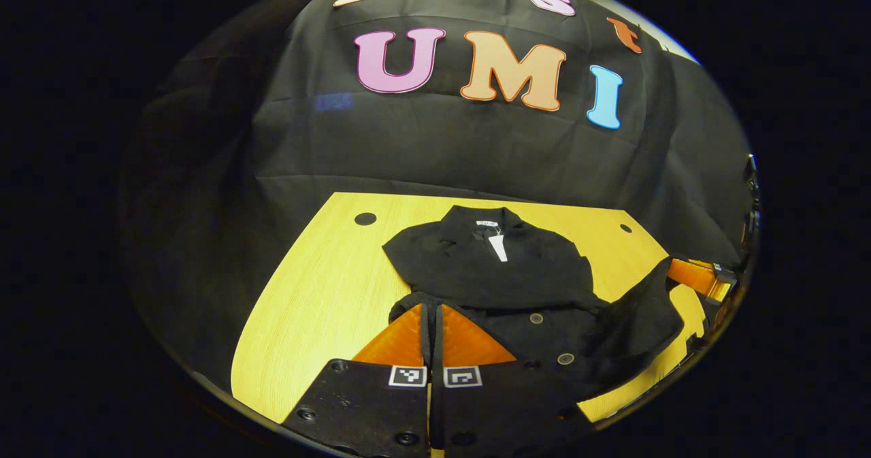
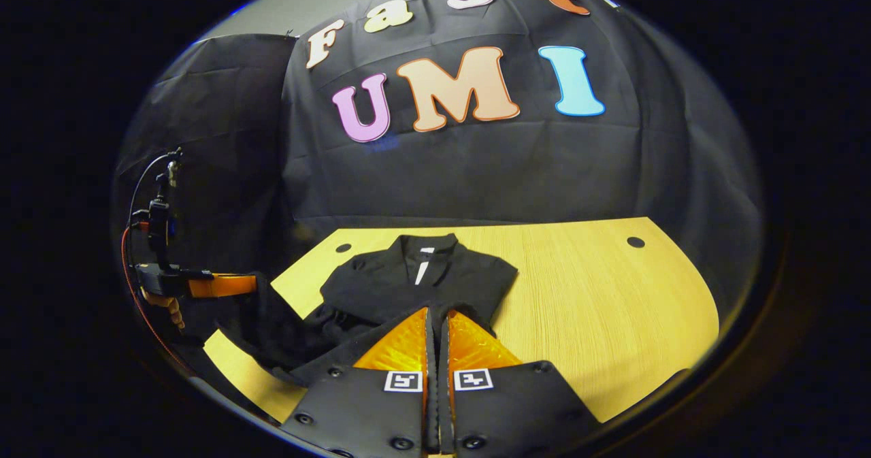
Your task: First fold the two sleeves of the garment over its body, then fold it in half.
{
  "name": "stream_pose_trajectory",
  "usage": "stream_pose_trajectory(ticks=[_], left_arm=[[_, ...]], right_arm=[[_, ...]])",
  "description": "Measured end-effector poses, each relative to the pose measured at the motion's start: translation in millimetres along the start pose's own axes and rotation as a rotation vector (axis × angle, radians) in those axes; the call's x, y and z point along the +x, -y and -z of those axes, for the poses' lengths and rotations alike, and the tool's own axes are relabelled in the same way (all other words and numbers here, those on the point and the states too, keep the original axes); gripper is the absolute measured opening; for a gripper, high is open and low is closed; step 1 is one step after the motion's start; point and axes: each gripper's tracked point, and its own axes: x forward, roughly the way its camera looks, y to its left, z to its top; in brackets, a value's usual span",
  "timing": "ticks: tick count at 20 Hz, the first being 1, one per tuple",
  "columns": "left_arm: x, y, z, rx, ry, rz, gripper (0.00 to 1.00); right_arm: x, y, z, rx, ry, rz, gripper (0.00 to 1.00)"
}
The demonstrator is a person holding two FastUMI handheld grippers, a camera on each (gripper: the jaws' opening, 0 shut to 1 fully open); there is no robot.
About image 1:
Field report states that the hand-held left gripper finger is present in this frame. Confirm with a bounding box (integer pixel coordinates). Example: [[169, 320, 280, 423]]
[[282, 303, 431, 458], [430, 303, 596, 458]]

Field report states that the black button-up garment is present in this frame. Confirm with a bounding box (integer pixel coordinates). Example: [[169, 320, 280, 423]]
[[381, 205, 685, 404]]

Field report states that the black backdrop cloth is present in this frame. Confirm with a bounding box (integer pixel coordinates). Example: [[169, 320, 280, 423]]
[[119, 0, 759, 377]]

